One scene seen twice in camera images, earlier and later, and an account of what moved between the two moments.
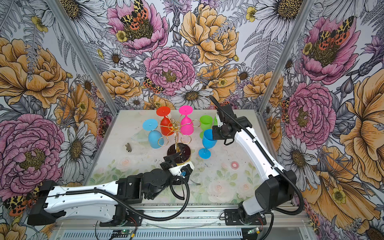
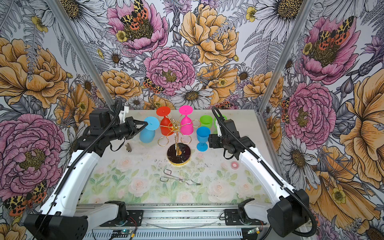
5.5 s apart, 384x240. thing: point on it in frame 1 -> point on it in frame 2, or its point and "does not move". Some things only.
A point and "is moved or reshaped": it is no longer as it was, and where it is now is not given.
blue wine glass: (156, 139) is moved or reshaped
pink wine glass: (187, 126) does not move
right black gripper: (216, 136) -> (213, 141)
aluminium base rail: (210, 222) does not move
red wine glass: (166, 126) does not move
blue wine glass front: (208, 142) is moved or reshaped
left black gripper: (171, 161) -> (133, 129)
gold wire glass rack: (182, 141) does not move
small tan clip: (128, 148) does not move
